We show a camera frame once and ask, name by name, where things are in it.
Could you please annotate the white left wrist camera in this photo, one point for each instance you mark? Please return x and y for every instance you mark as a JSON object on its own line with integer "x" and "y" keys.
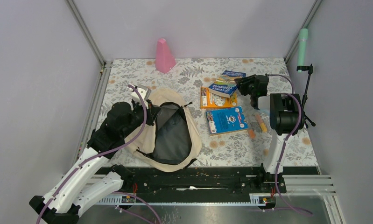
{"x": 139, "y": 94}

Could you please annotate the beige canvas backpack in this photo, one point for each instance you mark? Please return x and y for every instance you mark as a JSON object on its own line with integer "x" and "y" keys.
{"x": 173, "y": 142}

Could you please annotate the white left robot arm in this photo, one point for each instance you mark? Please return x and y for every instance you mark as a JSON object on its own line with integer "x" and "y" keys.
{"x": 69, "y": 199}

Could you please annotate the black tripod stand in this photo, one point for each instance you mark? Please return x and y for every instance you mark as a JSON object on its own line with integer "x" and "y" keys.
{"x": 309, "y": 69}

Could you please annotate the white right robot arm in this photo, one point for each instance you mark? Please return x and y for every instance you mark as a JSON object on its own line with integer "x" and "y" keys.
{"x": 286, "y": 117}

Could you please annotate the aluminium cable duct rail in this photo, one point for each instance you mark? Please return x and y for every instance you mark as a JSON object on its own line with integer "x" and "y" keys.
{"x": 189, "y": 200}

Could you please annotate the orange paperback book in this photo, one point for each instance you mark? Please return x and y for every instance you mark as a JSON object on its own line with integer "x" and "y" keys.
{"x": 212, "y": 101}

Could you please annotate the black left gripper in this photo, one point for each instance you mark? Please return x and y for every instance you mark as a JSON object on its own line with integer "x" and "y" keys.
{"x": 152, "y": 111}

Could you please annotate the yellow highlighter pen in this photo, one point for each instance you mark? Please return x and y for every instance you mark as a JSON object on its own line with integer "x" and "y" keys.
{"x": 260, "y": 122}

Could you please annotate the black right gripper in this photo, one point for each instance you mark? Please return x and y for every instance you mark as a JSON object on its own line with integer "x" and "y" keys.
{"x": 243, "y": 82}

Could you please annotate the dark blue treehouse book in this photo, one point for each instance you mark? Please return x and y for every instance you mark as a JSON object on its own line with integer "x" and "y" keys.
{"x": 225, "y": 85}

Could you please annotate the pink cone block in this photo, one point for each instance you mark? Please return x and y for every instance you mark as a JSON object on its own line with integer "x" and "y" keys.
{"x": 164, "y": 60}

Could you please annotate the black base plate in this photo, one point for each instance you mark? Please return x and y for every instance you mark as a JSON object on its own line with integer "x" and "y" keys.
{"x": 231, "y": 179}

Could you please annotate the orange highlighter pen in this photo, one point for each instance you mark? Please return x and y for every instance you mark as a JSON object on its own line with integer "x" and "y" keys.
{"x": 251, "y": 133}

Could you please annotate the light blue paperback book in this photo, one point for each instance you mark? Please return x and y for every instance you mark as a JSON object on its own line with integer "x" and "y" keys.
{"x": 228, "y": 120}

